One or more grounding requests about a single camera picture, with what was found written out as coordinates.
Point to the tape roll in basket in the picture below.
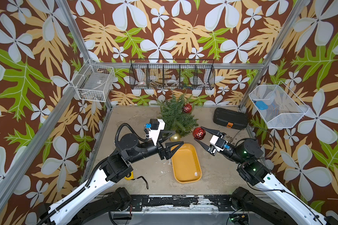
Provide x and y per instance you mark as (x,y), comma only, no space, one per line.
(172,82)

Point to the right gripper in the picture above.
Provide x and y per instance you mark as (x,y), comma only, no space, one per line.
(213,152)

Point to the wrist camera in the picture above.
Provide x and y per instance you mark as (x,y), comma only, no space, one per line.
(153,129)
(219,144)

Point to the small green christmas tree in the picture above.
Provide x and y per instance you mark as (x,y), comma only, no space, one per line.
(173,116)

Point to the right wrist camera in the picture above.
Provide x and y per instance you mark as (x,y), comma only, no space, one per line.
(219,144)

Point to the red patterned ornament ball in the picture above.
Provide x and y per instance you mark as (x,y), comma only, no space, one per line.
(187,108)

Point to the blue object in basket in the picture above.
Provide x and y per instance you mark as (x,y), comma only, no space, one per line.
(261,105)

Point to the yellow tape measure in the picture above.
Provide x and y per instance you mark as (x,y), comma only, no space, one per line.
(130,177)

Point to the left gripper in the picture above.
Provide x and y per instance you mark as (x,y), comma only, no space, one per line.
(162,150)

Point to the yellow plastic tray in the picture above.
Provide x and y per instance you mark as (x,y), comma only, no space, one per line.
(186,165)

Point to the black wire wall basket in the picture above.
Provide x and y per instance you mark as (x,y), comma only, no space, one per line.
(192,74)

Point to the white wire basket left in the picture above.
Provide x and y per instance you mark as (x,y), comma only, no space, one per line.
(93,82)

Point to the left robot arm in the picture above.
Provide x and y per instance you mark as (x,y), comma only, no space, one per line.
(129,148)

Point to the gold ornament ball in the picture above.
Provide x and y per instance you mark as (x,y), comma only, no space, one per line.
(176,137)

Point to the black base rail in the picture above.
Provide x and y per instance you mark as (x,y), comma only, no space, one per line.
(220,202)

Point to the white wire basket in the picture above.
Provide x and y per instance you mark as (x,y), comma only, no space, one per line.
(93,82)
(285,110)

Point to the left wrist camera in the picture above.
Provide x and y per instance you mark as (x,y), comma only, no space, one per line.
(153,129)

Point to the white wire basket right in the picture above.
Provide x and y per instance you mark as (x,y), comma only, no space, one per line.
(285,110)

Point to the black tool case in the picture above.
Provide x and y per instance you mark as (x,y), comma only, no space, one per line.
(230,119)

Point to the red glitter ornament ball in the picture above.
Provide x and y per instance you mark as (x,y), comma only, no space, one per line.
(199,133)

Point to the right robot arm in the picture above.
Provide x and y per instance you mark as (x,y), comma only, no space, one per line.
(246,155)

